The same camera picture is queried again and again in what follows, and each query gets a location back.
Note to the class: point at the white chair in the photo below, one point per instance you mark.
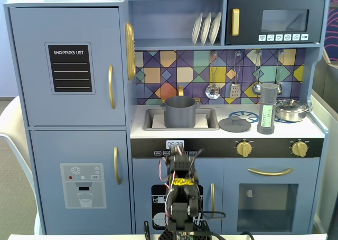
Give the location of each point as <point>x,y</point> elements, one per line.
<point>13,113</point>

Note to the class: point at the blue dishwasher door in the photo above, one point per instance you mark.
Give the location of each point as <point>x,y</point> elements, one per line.
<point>142,171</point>

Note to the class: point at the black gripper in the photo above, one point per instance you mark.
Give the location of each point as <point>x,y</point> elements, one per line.
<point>178,155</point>

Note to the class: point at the white toy plate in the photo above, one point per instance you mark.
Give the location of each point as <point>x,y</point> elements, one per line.
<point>205,29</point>
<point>196,29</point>
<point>215,27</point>

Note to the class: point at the gold stove knob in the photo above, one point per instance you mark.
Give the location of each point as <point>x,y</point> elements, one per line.
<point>243,148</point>
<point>299,148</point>

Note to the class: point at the metal ladle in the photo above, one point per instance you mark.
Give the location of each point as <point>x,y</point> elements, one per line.
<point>256,88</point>

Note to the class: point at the black table clamp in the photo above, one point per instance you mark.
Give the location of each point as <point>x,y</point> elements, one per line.
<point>146,229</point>

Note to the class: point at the metal slotted spatula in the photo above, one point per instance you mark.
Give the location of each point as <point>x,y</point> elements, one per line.
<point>235,91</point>

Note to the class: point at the metal slotted skimmer spoon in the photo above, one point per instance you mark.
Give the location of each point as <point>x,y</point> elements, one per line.
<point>212,91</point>

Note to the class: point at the gray plastic pot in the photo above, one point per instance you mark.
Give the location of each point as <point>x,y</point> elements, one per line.
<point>179,113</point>

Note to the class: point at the gray salt shaker green label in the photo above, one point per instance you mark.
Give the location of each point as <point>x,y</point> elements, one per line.
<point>267,97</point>

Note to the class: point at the steel pot with lid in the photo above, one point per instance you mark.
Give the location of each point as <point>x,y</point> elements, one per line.
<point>291,110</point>

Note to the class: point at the gold toy telephone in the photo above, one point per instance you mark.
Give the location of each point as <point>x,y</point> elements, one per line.
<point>130,50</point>

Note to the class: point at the gray partition panel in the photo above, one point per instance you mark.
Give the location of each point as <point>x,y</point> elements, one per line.
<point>330,92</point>

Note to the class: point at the blue freezer door with dispenser print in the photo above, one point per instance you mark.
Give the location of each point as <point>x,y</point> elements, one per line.
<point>47,150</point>

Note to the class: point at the gold toy faucet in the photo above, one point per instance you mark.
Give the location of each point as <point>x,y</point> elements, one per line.
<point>180,90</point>

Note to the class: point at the gray pot lid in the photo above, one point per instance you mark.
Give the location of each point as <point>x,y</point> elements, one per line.
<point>235,125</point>

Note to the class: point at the blue fridge door with chalkboard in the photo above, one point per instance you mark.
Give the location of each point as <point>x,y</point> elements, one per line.
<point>31,66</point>

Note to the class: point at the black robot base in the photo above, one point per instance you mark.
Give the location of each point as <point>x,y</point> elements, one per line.
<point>166,233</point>

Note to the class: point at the metal serving spoon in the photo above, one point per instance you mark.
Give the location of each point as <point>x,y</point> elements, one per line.
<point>280,89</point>

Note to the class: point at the gray toy sink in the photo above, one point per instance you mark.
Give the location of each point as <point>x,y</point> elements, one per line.
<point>148,118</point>

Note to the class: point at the blue oven door with window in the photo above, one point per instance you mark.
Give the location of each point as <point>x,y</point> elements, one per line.
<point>229,197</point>

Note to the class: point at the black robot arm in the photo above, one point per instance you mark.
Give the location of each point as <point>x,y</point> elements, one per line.
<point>182,213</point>

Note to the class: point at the black microwave door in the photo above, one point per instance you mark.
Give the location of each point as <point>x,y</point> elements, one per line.
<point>248,21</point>

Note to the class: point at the blue wooden toy kitchen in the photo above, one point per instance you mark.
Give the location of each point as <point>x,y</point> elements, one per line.
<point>174,26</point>

